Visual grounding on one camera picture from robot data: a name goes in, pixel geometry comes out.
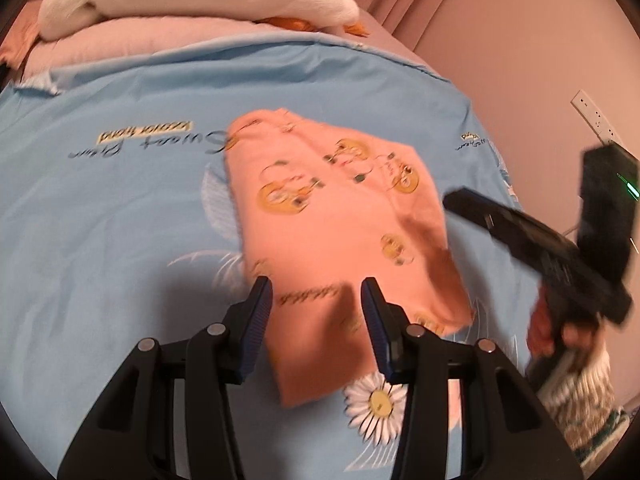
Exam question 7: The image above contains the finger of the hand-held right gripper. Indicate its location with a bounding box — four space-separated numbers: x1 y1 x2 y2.
443 187 581 281

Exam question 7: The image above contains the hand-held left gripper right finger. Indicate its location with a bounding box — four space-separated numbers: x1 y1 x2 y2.
361 276 583 480

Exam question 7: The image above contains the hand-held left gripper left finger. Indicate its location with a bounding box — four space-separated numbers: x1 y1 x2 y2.
57 276 275 480

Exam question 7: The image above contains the orange printed long-sleeve shirt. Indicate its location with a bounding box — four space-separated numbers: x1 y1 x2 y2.
222 107 476 408

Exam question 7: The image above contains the salmon clothes pile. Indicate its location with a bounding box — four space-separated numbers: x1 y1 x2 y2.
0 24 37 63

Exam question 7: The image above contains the person's right hand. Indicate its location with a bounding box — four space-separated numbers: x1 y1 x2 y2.
527 300 603 358

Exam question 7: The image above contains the blue floral bed sheet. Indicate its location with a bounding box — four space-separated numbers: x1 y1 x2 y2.
0 30 541 476

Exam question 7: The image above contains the pink pillow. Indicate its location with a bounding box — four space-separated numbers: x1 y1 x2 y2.
22 12 416 78

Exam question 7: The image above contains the white wall outlet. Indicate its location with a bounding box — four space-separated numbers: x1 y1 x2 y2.
571 90 624 146

